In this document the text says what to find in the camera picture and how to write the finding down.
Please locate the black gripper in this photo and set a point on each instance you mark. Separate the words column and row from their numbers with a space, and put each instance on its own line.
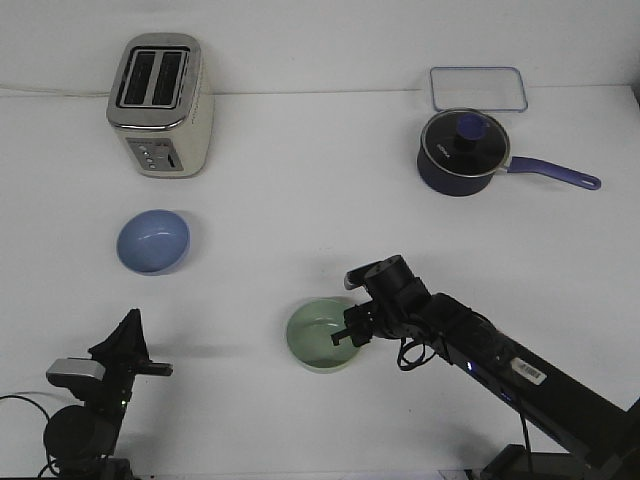
column 392, row 313
column 124, row 355

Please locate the green bowl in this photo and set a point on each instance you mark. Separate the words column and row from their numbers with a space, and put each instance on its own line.
column 308, row 335

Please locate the blue bowl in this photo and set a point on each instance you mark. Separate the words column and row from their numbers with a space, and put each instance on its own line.
column 153, row 242

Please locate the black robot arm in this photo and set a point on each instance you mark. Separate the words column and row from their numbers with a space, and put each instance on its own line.
column 600, row 440
column 82, row 438

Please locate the dark blue saucepan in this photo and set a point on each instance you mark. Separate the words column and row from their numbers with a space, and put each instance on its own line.
column 454, row 185

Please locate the glass pot lid blue knob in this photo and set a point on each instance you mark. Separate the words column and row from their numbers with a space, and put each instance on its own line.
column 465, row 142

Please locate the cream and steel toaster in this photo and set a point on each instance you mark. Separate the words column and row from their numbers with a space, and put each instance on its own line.
column 161, row 106

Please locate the clear plastic container lid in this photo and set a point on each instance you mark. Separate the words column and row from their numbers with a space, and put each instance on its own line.
column 484, row 88

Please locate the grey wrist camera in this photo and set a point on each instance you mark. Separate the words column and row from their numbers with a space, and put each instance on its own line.
column 68, row 372
column 362, row 276

